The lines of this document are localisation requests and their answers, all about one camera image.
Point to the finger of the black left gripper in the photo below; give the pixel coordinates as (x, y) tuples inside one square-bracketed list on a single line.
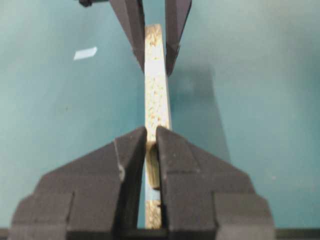
[(176, 15)]

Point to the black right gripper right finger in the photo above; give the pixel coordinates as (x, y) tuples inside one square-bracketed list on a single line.
[(206, 198)]

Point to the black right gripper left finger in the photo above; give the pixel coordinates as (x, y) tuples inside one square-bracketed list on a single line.
[(94, 197)]

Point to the pale blue tape piece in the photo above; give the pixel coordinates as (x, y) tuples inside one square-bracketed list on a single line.
[(85, 53)]

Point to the short wooden dowel rod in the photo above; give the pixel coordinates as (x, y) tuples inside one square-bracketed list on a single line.
[(152, 165)]

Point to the white laminated particle board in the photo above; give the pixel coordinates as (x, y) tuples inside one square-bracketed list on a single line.
[(157, 111)]

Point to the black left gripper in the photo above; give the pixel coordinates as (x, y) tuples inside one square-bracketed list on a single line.
[(130, 14)]

